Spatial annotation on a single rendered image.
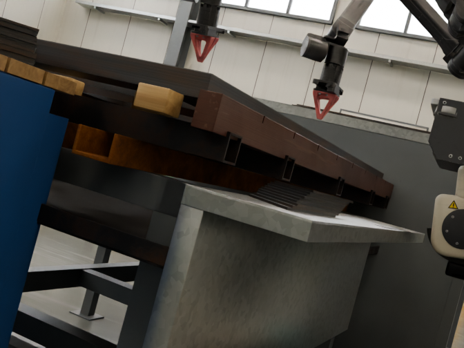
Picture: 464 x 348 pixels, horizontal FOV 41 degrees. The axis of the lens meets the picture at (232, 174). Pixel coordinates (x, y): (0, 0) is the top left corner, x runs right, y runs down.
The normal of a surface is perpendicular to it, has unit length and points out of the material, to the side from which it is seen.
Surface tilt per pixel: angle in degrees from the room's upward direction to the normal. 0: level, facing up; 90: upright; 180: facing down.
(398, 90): 90
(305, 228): 90
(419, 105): 90
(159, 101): 90
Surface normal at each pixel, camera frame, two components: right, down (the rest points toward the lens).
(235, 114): 0.88, 0.24
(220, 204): -0.40, -0.11
